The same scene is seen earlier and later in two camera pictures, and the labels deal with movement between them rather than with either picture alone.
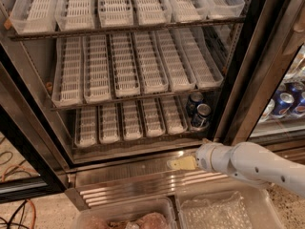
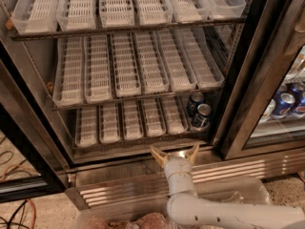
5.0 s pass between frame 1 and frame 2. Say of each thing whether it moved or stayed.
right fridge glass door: stayed
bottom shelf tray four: stayed
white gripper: moved
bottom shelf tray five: stayed
